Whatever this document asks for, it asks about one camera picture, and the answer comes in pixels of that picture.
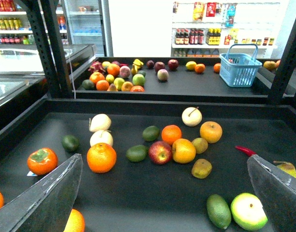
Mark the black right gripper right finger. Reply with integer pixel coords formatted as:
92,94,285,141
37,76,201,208
247,155,296,232

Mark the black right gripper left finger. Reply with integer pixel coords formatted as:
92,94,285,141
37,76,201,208
0,154,83,232

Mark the far yellow lemon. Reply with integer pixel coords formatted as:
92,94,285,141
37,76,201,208
185,61,197,71

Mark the white drinks shelf unit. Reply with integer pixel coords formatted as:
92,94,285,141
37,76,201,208
0,0,69,45

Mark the white condiment shelf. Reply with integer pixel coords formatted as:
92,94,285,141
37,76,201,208
171,0,284,58

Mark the yellow pear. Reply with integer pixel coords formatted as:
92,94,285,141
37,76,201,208
273,160,296,178

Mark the bright green apple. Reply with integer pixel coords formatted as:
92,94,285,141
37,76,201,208
230,193,268,231

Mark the orange persimmon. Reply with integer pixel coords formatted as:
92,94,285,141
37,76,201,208
27,147,58,176

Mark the red chili pepper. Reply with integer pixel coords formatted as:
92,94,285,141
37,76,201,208
235,145,257,157

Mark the green avocado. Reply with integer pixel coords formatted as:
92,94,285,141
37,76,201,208
206,194,231,230

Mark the large bumpy orange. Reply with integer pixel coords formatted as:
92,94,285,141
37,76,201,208
86,143,117,174

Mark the brown kiwi front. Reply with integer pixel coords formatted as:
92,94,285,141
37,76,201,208
191,159,212,179

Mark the brown kiwi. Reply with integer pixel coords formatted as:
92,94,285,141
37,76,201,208
192,138,208,154
191,159,212,179

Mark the yellow orange apple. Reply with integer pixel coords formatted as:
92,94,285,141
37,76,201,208
199,121,223,144

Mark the brown kiwi back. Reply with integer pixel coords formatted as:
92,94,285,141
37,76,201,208
192,138,208,154

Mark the white pear left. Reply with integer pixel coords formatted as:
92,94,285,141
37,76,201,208
89,114,112,132

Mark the dark green lime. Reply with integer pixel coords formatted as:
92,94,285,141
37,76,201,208
142,126,160,142
126,145,149,162

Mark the round orange fruit centre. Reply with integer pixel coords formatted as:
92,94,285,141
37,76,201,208
172,138,196,164

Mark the near black display tray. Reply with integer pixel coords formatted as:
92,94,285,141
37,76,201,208
0,99,296,232

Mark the black display tray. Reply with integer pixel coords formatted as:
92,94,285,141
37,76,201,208
0,99,296,232
72,57,296,104

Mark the white pear with stem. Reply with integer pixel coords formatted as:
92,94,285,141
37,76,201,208
182,107,202,127

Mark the orange mandarin near centre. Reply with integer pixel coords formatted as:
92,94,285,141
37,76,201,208
161,125,182,145

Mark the red apple near centre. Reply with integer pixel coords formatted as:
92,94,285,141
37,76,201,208
148,141,172,165

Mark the far orange front left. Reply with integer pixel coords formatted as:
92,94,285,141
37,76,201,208
96,80,110,91

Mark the blue basket on far tray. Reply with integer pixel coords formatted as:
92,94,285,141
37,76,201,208
219,44,262,87

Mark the glass top chest freezer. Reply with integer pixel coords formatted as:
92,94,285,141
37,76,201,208
0,44,99,106

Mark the pink dragon fruit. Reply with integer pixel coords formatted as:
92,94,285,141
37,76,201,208
88,61,106,74

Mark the far green apple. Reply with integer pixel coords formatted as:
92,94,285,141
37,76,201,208
132,74,145,87

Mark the far black display tray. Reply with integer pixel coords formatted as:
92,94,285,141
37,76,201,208
72,57,296,104

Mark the far pink peach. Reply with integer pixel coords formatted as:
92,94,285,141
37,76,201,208
157,69,169,82

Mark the far dark red apple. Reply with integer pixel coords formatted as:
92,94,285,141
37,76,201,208
168,59,179,71

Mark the black perforated shelf post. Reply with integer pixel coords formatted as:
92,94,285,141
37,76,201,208
17,0,72,99

